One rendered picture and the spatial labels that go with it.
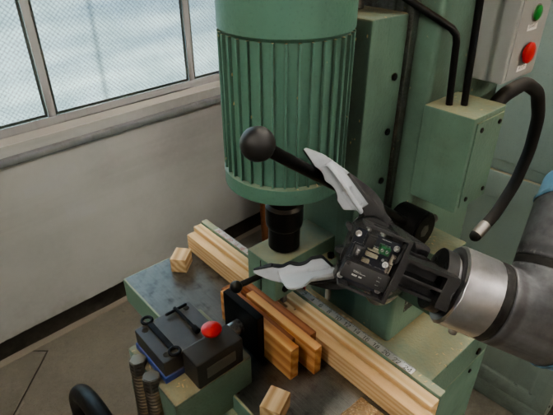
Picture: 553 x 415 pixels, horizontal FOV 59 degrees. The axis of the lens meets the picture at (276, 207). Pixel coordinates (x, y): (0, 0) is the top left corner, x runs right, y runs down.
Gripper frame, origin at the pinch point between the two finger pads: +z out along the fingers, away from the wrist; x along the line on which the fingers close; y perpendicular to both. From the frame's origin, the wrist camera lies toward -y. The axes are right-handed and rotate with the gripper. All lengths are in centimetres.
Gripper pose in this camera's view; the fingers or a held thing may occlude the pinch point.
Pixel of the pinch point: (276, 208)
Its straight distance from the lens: 55.4
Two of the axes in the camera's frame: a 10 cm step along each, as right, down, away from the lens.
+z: -9.2, -3.8, 0.1
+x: -3.8, 9.1, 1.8
